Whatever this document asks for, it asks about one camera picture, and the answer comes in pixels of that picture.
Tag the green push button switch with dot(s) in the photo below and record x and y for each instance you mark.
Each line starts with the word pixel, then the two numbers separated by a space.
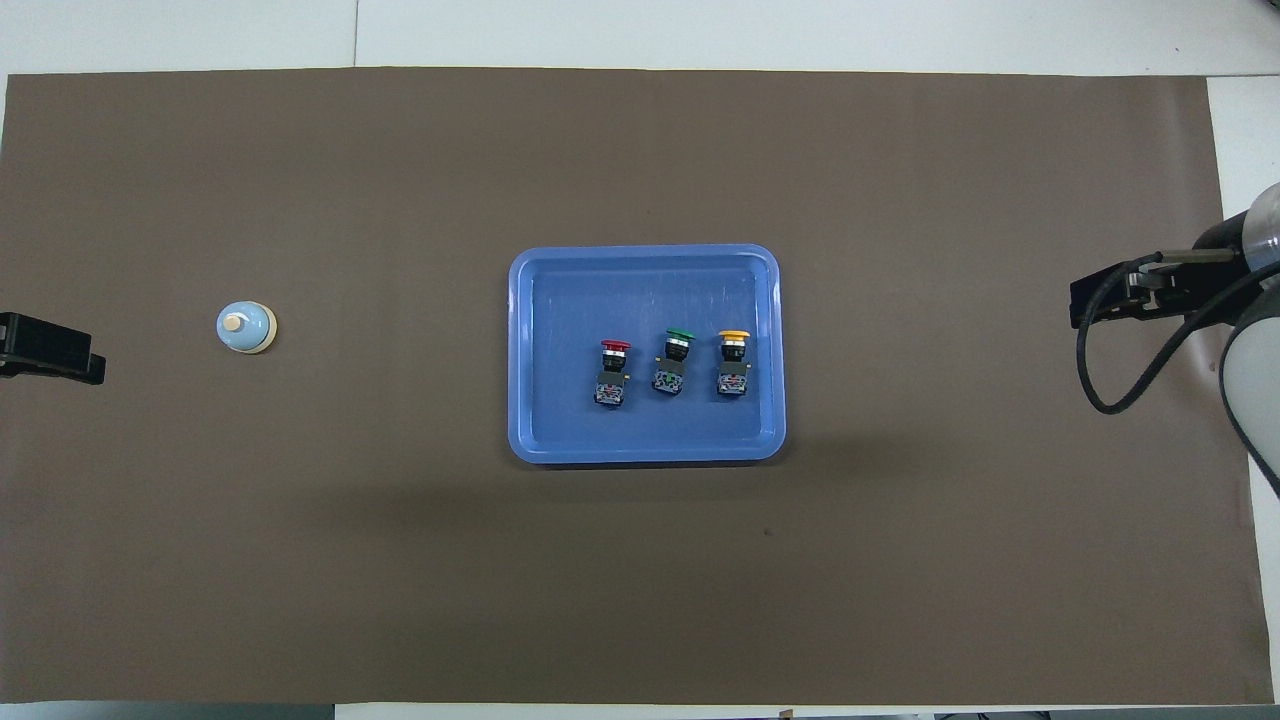
pixel 668 380

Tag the brown table mat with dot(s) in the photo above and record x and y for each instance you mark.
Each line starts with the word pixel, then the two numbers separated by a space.
pixel 400 550

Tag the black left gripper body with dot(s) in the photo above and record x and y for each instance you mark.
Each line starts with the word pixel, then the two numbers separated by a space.
pixel 10 345

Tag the light blue service bell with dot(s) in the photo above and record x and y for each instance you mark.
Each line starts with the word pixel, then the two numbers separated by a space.
pixel 243 330

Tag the blue plastic tray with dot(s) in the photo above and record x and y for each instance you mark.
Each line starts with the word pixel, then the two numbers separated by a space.
pixel 560 330

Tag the red push button switch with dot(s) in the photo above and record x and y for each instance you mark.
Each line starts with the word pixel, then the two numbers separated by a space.
pixel 610 390

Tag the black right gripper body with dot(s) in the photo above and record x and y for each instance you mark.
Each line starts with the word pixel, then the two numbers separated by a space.
pixel 1205 270

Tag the yellow push button switch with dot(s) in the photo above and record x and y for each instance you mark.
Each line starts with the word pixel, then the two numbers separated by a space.
pixel 733 382

